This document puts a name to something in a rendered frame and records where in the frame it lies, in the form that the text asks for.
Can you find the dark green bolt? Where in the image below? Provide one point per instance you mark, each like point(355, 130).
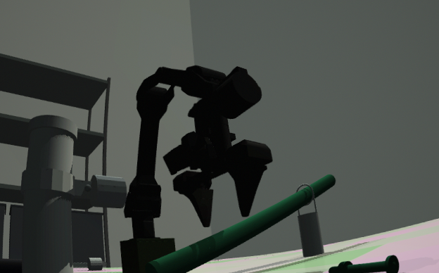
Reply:
point(391, 265)

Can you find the grey post with cap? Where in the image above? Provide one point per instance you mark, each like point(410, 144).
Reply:
point(47, 229)

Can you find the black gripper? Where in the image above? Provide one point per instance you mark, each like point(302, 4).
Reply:
point(245, 162)

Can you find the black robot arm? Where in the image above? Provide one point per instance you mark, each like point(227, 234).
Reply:
point(221, 97)

